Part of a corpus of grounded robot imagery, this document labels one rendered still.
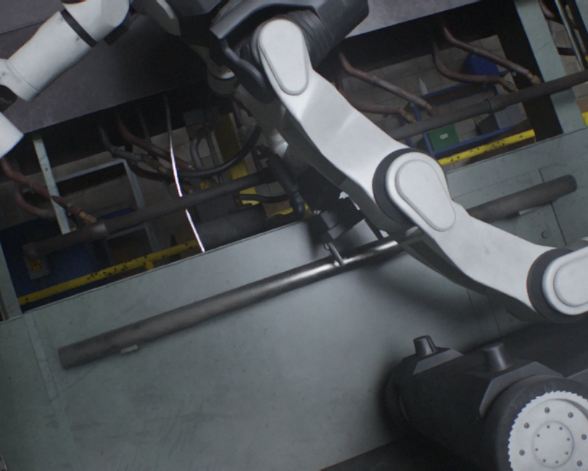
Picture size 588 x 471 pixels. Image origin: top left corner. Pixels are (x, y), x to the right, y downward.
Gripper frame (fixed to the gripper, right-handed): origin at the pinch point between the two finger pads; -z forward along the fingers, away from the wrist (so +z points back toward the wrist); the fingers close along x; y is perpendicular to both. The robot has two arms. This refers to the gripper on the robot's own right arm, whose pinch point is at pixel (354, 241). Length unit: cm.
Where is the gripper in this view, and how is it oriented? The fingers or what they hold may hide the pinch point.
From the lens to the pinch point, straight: 138.3
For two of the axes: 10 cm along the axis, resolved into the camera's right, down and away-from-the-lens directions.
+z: -5.6, -8.3, 0.0
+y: 1.4, -0.9, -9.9
